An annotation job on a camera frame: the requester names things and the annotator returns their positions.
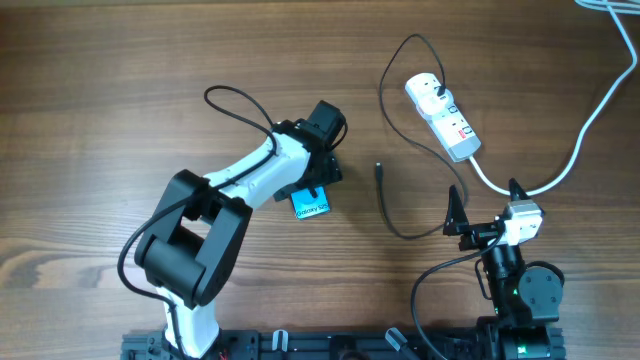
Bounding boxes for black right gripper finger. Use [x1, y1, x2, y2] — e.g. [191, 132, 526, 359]
[508, 178, 531, 201]
[443, 185, 470, 236]

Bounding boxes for blue-screen Galaxy S25 smartphone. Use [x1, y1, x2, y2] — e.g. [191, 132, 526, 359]
[290, 186, 331, 220]

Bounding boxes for white power strip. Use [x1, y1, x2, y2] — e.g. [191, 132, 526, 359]
[405, 73, 481, 163]

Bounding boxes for black USB-C charging cable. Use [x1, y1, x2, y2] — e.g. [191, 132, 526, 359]
[375, 33, 469, 241]

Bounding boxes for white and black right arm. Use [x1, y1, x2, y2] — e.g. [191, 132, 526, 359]
[443, 179, 565, 359]

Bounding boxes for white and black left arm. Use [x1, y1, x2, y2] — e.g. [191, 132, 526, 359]
[134, 101, 347, 359]

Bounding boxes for white USB charger plug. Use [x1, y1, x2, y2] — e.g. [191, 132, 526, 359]
[416, 90, 453, 116]

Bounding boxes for white power strip cord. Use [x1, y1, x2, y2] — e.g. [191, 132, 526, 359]
[468, 0, 640, 198]

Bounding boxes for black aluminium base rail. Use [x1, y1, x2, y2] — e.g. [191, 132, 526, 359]
[119, 327, 566, 360]

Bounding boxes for white cables at corner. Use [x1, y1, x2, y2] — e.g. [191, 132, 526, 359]
[573, 0, 640, 16]

